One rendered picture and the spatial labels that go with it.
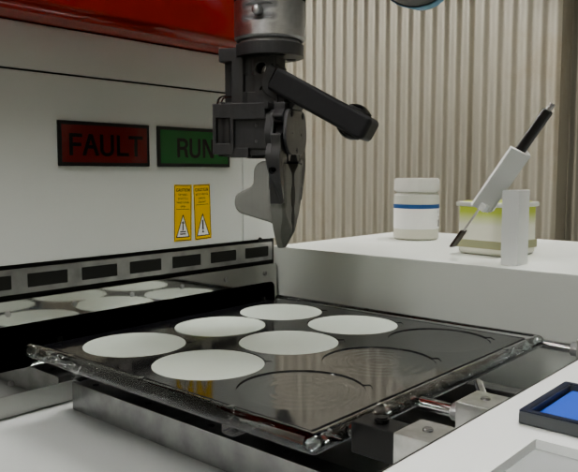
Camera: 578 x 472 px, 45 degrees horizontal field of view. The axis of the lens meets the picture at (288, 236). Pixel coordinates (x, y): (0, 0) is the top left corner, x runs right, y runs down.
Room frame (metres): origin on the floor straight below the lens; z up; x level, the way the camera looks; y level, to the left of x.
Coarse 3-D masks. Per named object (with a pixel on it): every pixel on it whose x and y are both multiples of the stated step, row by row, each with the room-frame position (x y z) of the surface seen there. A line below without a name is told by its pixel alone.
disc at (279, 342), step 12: (252, 336) 0.71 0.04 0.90; (264, 336) 0.71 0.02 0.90; (276, 336) 0.71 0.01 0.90; (288, 336) 0.71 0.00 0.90; (300, 336) 0.71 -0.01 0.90; (312, 336) 0.71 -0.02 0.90; (324, 336) 0.71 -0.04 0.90; (252, 348) 0.66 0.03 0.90; (264, 348) 0.66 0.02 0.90; (276, 348) 0.66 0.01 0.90; (288, 348) 0.66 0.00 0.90; (300, 348) 0.66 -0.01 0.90; (312, 348) 0.66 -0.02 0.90; (324, 348) 0.66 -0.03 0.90
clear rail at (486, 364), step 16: (496, 352) 0.63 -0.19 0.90; (512, 352) 0.65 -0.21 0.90; (528, 352) 0.67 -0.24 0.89; (464, 368) 0.58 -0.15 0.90; (480, 368) 0.59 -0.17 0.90; (496, 368) 0.62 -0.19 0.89; (432, 384) 0.54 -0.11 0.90; (448, 384) 0.55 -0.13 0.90; (464, 384) 0.58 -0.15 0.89; (400, 400) 0.50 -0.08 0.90; (416, 400) 0.51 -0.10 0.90; (352, 416) 0.46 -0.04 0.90; (320, 432) 0.44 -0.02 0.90; (336, 432) 0.44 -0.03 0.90
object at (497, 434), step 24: (552, 384) 0.35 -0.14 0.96; (504, 408) 0.32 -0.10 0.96; (456, 432) 0.29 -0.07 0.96; (480, 432) 0.29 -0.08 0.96; (504, 432) 0.29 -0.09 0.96; (528, 432) 0.29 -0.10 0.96; (552, 432) 0.29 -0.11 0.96; (432, 456) 0.26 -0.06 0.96; (456, 456) 0.26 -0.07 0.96; (480, 456) 0.26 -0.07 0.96; (504, 456) 0.26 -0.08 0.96; (528, 456) 0.27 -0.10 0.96; (552, 456) 0.27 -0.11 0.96; (576, 456) 0.27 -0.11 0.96
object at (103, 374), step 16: (32, 352) 0.65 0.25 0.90; (48, 352) 0.64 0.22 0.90; (64, 368) 0.62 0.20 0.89; (80, 368) 0.60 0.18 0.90; (96, 368) 0.59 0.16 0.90; (112, 368) 0.58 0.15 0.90; (112, 384) 0.57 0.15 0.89; (128, 384) 0.55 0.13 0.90; (144, 384) 0.54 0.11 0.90; (160, 384) 0.54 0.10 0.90; (160, 400) 0.53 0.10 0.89; (176, 400) 0.51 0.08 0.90; (192, 400) 0.50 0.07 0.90; (208, 400) 0.50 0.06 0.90; (208, 416) 0.49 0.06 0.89; (224, 416) 0.48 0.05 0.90; (240, 416) 0.47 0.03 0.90; (256, 416) 0.46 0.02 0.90; (256, 432) 0.46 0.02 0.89; (272, 432) 0.45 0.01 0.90; (288, 432) 0.44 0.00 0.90; (304, 432) 0.44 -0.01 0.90; (304, 448) 0.43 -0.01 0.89; (320, 448) 0.43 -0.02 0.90
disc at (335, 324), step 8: (312, 320) 0.79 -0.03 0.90; (320, 320) 0.79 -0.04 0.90; (328, 320) 0.79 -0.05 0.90; (336, 320) 0.79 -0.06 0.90; (344, 320) 0.79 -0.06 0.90; (352, 320) 0.79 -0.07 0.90; (360, 320) 0.79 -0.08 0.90; (368, 320) 0.79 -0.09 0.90; (376, 320) 0.79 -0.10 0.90; (384, 320) 0.79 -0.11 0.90; (312, 328) 0.75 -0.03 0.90; (320, 328) 0.75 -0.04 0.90; (328, 328) 0.75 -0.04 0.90; (336, 328) 0.75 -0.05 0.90; (344, 328) 0.75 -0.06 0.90; (352, 328) 0.75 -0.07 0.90; (360, 328) 0.75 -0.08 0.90; (368, 328) 0.75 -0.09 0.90; (376, 328) 0.75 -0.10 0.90; (384, 328) 0.75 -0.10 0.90; (392, 328) 0.75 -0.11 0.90
